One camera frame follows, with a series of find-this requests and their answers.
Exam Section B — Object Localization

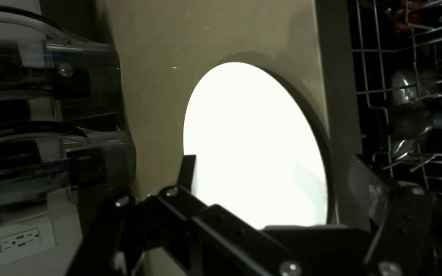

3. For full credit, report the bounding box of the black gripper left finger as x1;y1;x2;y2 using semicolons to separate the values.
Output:
66;154;304;276

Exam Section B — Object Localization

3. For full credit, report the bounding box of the white round plate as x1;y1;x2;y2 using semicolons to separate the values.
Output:
183;61;330;228

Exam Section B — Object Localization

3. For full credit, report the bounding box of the white wall outlet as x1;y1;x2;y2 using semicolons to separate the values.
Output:
0;216;56;265

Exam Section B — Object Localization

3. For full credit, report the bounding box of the white wire dishwasher rack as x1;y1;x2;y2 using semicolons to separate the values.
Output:
349;0;442;194

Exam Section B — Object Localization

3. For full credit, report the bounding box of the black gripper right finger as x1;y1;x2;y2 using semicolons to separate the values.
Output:
349;156;442;276

